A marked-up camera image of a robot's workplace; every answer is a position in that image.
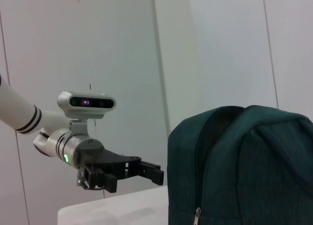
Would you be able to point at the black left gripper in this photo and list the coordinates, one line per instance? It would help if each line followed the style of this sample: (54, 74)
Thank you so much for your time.
(97, 156)

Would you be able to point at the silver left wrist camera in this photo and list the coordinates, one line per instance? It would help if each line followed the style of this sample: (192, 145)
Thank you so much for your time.
(85, 102)

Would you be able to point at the dark green lunch bag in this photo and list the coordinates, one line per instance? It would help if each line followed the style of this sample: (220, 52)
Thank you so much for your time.
(244, 166)

